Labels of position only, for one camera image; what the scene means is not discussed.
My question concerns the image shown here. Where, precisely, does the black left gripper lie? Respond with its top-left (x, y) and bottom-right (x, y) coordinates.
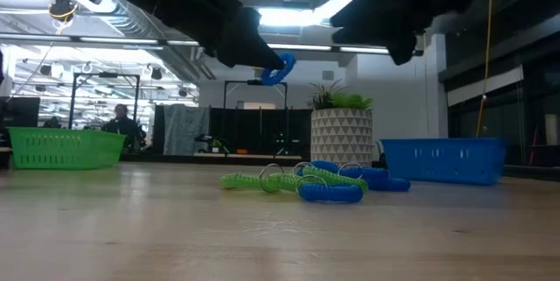
top-left (150, 0), bottom-right (286, 71)

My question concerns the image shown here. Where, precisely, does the blue spring keychain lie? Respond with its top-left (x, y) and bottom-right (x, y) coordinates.
top-left (261, 52), bottom-right (298, 88)
top-left (297, 160), bottom-right (347, 177)
top-left (345, 165), bottom-right (393, 193)
top-left (297, 182), bottom-right (365, 205)
top-left (371, 177), bottom-right (412, 193)

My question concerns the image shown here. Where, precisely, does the green spring keychain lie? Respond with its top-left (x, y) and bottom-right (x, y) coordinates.
top-left (260, 171), bottom-right (307, 194)
top-left (301, 165), bottom-right (370, 194)
top-left (219, 173), bottom-right (268, 193)

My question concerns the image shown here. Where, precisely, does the long ceiling light bar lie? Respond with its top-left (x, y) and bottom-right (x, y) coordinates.
top-left (0, 32), bottom-right (202, 50)
top-left (266, 42), bottom-right (390, 55)

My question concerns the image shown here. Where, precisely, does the black partition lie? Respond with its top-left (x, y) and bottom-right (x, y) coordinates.
top-left (208, 106), bottom-right (313, 156)

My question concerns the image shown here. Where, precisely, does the grey cloth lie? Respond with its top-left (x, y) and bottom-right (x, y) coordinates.
top-left (163, 104), bottom-right (211, 156)

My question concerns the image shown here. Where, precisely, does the white horizontal panel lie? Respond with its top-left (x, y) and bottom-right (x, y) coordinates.
top-left (445, 65), bottom-right (525, 107)

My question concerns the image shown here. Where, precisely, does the white patterned pot with plant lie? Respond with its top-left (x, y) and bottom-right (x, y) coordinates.
top-left (309, 80), bottom-right (375, 167)

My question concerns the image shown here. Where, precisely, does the person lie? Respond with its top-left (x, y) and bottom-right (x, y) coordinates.
top-left (101, 103), bottom-right (144, 151)

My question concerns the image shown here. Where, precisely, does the blue plastic basket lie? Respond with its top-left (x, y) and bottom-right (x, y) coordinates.
top-left (379, 137), bottom-right (508, 186)

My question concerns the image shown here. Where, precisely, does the red pole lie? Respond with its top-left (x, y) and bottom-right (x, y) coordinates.
top-left (528, 125), bottom-right (539, 166)

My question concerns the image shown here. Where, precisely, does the green plastic basket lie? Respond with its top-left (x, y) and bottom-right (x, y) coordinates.
top-left (6, 126), bottom-right (128, 171)

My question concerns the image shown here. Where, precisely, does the black monitor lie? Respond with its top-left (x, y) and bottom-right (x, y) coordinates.
top-left (0, 95), bottom-right (41, 129)

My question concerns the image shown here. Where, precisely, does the silver ventilation duct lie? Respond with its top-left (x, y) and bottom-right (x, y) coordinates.
top-left (98, 0), bottom-right (215, 81)

